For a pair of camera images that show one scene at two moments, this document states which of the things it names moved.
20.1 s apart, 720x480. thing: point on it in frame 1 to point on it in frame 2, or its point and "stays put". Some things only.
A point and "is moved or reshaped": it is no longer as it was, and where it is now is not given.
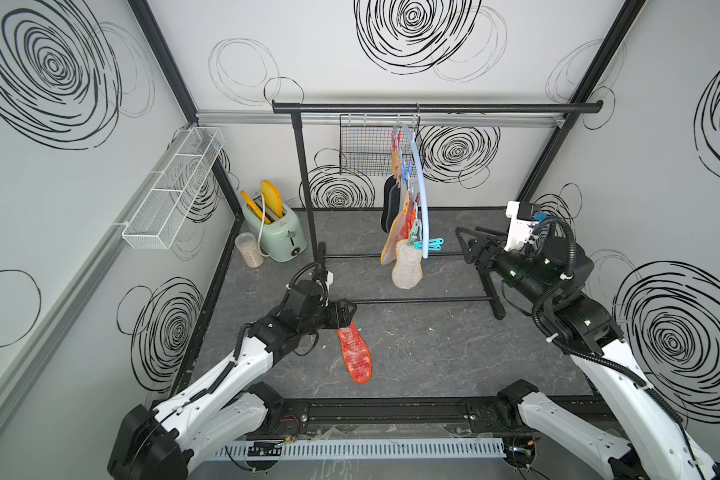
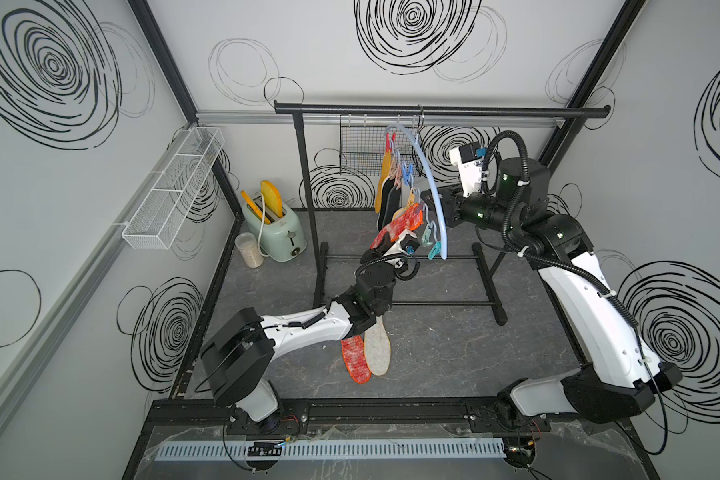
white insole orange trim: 407,270 is moved or reshaped
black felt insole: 391,203 stays put
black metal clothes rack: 416,107 stays put
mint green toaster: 283,238 stays put
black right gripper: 493,246 to 454,196
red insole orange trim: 357,353 stays put
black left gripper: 344,317 to 376,254
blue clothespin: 406,171 stays put
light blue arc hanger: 422,166 to 440,175
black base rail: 445,417 stays put
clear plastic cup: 248,246 stays put
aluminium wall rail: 384,119 stays put
